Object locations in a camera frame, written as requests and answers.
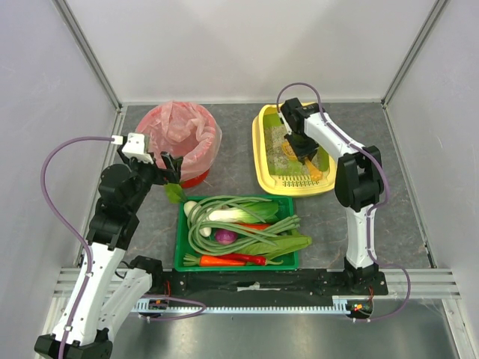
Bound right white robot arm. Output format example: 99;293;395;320
276;98;389;292

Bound red trash bin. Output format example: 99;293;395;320
181;170;210;188

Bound green lettuce leaf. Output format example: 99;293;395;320
238;230;312;260

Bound grey cat litter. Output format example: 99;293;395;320
264;126;309;176

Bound grey slotted cable duct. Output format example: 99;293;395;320
131;297;373;316

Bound green bok choy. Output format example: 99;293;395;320
239;201;279;224

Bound orange carrot middle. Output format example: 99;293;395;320
239;223;270;232

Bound orange carrot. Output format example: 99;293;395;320
183;254;245;267
239;223;270;232

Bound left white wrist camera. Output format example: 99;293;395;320
111;132;154;164

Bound orange carrot front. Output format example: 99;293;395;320
183;254;245;267

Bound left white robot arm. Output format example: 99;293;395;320
34;152;183;358

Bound orange litter scoop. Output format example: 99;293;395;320
281;141;323;182

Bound pink plastic bin liner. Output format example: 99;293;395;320
135;101;222;182

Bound yellow litter box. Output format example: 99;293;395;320
251;105;336;197

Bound white small mushroom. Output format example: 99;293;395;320
199;227;212;238

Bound green long beans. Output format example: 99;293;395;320
186;196;300;256

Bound white green leek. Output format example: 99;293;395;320
207;208;261;224

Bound green vegetable tray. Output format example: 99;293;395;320
174;195;299;272

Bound purple onion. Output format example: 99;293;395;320
214;229;238;245

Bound red chili pepper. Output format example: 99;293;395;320
221;254;283;266

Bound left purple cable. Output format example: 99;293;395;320
40;135;120;359

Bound white radish with leaves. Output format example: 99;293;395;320
163;183;197;218

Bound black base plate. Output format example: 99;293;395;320
163;269;388;297

